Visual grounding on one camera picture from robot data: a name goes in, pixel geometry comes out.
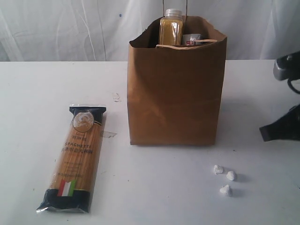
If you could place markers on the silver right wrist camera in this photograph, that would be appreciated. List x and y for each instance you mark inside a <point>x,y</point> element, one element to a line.
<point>287,67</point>

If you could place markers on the brown paper bag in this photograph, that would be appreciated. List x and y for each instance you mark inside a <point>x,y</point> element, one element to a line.
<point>174,92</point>

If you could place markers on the clear tape scrap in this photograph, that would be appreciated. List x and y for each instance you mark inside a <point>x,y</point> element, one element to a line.
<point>106,134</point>
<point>116,97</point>

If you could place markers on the small milk carton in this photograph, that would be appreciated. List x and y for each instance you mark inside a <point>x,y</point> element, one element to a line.
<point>191,39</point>

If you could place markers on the yellow grain bottle white cap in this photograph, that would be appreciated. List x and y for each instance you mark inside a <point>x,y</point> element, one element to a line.
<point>171,28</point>

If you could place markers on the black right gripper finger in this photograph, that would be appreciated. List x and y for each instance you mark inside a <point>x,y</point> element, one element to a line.
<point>286,127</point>

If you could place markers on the spaghetti packet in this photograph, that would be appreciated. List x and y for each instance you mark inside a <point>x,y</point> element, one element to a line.
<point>73,180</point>

